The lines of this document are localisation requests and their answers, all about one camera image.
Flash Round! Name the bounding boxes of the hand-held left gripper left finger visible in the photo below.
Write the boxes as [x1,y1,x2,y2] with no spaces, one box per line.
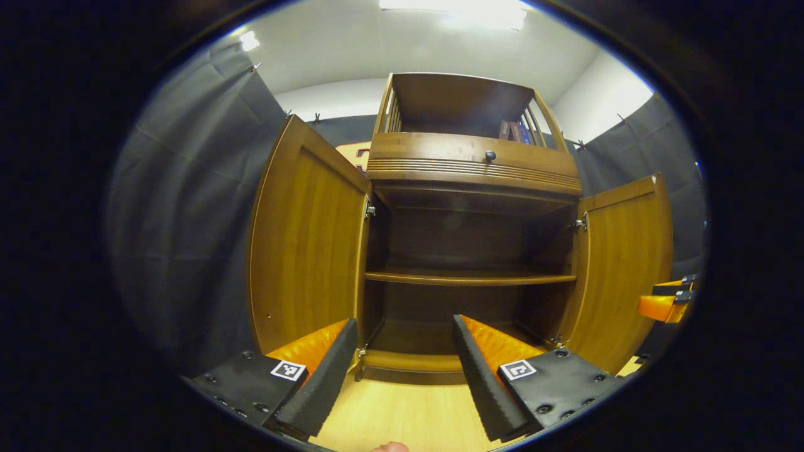
[182,317,360,443]

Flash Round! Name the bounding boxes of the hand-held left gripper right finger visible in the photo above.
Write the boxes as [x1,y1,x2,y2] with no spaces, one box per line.
[451,314,629,443]

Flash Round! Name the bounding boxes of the wooden shoe cabinet door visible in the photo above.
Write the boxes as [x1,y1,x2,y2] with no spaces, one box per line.
[556,173,674,376]
[247,114,372,355]

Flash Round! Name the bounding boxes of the wooden double-door shoe cabinet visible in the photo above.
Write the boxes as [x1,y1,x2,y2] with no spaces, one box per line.
[247,72,674,385]

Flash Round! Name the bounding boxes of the wooden cabinet shelf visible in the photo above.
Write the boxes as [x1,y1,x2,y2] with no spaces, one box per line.
[364,269,577,287]

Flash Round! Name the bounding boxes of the black backdrop cloth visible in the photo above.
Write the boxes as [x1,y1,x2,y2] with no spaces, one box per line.
[107,41,707,377]

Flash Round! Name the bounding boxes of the ribbed wooden drawer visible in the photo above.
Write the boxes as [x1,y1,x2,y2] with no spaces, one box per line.
[366,132,584,198]

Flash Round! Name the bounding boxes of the large ceiling light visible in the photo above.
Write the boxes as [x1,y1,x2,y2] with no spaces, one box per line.
[379,0,528,31]

